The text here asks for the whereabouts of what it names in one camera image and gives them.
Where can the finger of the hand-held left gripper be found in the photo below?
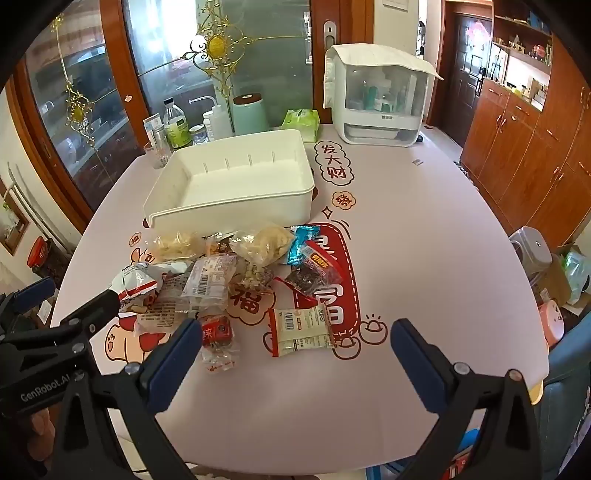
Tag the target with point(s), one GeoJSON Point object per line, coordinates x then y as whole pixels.
{"type": "Point", "coordinates": [34, 291]}
{"type": "Point", "coordinates": [94, 307]}

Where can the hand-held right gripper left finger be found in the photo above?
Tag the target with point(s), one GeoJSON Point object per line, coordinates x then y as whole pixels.
{"type": "Point", "coordinates": [178, 364]}

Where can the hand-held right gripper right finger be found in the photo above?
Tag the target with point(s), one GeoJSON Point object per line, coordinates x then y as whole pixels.
{"type": "Point", "coordinates": [415, 364]}

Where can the small red clear-wrapped packet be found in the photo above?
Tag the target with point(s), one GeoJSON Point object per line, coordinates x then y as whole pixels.
{"type": "Point", "coordinates": [217, 339]}

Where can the clear bag of pale crisps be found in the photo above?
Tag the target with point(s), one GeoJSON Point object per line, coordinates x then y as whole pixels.
{"type": "Point", "coordinates": [178, 245]}
{"type": "Point", "coordinates": [263, 244]}

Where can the white packet with red edge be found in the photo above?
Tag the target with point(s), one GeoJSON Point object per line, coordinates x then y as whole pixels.
{"type": "Point", "coordinates": [300, 330]}

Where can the white plastic tray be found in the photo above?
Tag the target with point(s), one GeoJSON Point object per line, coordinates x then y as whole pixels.
{"type": "Point", "coordinates": [231, 184]}

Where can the person's left hand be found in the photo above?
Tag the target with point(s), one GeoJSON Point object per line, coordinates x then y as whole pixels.
{"type": "Point", "coordinates": [41, 429]}

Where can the white and red chip bag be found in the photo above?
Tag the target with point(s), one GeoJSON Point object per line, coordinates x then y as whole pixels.
{"type": "Point", "coordinates": [134, 288]}

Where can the brown printed snack packet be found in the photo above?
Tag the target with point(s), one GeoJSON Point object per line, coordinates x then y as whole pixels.
{"type": "Point", "coordinates": [161, 314]}

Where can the clear packet with barcode label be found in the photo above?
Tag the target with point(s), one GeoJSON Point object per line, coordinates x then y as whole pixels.
{"type": "Point", "coordinates": [207, 281]}

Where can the clear packet of nuts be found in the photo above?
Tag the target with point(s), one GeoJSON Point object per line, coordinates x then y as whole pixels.
{"type": "Point", "coordinates": [251, 277]}

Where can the small dark reddish packet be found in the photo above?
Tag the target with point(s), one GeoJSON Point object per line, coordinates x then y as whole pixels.
{"type": "Point", "coordinates": [219, 247]}

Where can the red packet with orange label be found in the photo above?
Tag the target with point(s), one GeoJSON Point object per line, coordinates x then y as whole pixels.
{"type": "Point", "coordinates": [323, 265]}

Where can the clear packet of dark fruit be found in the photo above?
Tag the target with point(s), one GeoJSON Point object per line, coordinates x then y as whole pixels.
{"type": "Point", "coordinates": [304, 279]}

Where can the pink stool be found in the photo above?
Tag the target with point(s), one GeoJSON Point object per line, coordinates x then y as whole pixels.
{"type": "Point", "coordinates": [551, 323]}

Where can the blue chair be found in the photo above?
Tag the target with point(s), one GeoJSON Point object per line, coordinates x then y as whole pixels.
{"type": "Point", "coordinates": [570, 369]}

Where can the white round appliance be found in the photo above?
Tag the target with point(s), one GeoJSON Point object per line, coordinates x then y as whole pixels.
{"type": "Point", "coordinates": [531, 251]}

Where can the cardboard box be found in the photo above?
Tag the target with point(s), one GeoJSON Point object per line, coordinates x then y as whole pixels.
{"type": "Point", "coordinates": [556, 281]}

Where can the clear glass cup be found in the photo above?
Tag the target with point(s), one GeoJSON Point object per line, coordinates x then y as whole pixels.
{"type": "Point", "coordinates": [158, 154]}

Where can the blue candy wrapper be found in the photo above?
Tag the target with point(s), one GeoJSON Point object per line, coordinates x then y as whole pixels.
{"type": "Point", "coordinates": [299, 242]}

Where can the frosted glass door panel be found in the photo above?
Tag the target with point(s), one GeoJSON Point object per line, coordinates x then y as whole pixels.
{"type": "Point", "coordinates": [258, 60]}
{"type": "Point", "coordinates": [69, 115]}

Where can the white carton box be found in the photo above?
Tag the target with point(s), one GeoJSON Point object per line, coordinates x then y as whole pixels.
{"type": "Point", "coordinates": [150, 127]}

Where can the clear bottle with green label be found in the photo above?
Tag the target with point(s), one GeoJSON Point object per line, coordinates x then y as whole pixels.
{"type": "Point", "coordinates": [175, 127]}

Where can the small glass jar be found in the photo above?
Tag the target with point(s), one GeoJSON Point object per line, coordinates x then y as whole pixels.
{"type": "Point", "coordinates": [198, 134]}

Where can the white pill bottle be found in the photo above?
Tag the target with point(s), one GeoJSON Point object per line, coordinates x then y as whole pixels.
{"type": "Point", "coordinates": [207, 125]}

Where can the white squeeze bottle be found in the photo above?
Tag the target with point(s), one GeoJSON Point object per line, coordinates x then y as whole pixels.
{"type": "Point", "coordinates": [218, 121]}

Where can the mint canister with brown lid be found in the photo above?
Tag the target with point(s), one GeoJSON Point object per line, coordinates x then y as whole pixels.
{"type": "Point", "coordinates": [249, 115]}

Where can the green tissue pack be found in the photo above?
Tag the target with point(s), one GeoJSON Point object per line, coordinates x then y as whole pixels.
{"type": "Point", "coordinates": [301, 122]}

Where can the white water dispenser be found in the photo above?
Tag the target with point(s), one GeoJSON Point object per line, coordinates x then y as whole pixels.
{"type": "Point", "coordinates": [378, 97]}

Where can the dark wooden door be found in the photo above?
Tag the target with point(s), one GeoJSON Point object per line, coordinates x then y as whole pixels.
{"type": "Point", "coordinates": [468, 78]}

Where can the wooden picture frame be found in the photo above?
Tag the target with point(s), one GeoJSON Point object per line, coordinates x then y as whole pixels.
{"type": "Point", "coordinates": [13, 221]}

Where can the wooden wall cabinet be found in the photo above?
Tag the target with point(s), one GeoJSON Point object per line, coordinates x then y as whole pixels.
{"type": "Point", "coordinates": [531, 138]}

